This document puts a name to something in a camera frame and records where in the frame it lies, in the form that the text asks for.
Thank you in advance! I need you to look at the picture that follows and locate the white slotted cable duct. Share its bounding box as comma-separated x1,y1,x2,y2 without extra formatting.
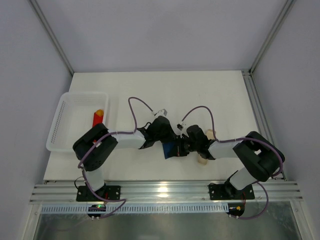
40,202,229,214

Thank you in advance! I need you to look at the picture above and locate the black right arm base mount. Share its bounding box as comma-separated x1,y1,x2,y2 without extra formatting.
208,183,255,200

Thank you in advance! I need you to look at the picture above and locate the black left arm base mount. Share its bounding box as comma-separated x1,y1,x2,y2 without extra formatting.
76,185,121,202

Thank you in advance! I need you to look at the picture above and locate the white plastic basket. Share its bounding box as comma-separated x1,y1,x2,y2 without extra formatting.
46,91,109,153

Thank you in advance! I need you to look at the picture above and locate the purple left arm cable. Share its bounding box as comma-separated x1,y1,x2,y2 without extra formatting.
77,96,157,220

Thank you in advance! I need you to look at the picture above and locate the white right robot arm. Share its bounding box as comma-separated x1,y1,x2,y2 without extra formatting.
165,125,285,200

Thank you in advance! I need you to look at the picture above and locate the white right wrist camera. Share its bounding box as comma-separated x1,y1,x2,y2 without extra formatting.
176,121,187,134

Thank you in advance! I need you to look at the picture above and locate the aluminium frame post left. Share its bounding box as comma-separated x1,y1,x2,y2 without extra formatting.
27,0,75,76

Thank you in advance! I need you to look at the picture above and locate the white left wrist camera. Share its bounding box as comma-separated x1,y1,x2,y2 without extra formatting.
154,108,168,117

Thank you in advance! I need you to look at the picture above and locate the aluminium side rail right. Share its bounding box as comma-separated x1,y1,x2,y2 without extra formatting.
241,69,287,181

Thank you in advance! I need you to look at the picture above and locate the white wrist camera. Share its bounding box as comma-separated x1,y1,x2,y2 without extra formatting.
176,121,187,134
154,108,168,117

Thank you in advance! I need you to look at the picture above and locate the aluminium frame post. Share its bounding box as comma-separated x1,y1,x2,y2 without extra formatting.
248,0,297,75
27,0,75,76

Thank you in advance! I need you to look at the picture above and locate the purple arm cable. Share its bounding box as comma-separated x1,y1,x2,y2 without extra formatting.
77,96,157,220
181,105,285,220

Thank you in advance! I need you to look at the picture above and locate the blue paper napkin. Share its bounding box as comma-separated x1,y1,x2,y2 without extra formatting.
162,142,177,159

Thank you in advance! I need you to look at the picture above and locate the aluminium table edge rail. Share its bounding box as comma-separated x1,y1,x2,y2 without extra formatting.
29,179,303,204

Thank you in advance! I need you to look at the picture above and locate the beige cutlery tray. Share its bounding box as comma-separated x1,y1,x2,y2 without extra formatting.
197,129,216,166

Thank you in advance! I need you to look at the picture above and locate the red bottle orange cap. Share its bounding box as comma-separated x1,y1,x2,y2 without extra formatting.
92,109,104,127

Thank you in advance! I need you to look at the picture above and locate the aluminium frame post right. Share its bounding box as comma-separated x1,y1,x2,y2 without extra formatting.
248,0,297,75

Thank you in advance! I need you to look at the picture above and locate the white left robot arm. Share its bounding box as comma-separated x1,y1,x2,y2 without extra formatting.
72,115,177,201

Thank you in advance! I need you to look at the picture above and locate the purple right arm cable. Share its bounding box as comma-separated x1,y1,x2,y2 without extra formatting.
181,105,285,220

